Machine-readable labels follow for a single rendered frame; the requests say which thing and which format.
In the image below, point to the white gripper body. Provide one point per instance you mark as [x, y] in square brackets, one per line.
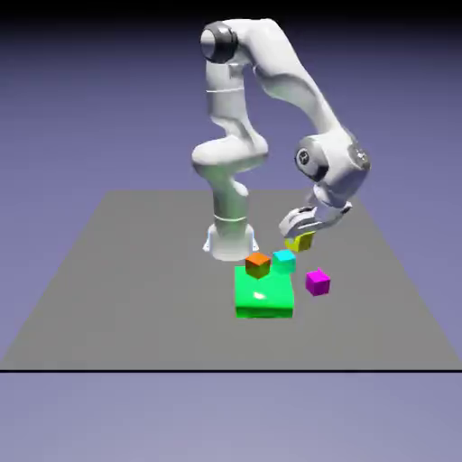
[301, 221]

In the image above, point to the small yellow cube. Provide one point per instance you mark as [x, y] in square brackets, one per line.
[301, 242]

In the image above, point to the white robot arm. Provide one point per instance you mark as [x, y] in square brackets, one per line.
[231, 119]

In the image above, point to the small cyan cube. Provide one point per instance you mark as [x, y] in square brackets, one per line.
[284, 261]

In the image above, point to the small orange cube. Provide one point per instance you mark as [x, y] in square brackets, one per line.
[257, 264]

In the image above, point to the small magenta cube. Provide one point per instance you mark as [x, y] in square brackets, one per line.
[317, 282]

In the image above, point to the large green box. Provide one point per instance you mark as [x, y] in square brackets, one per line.
[263, 294]

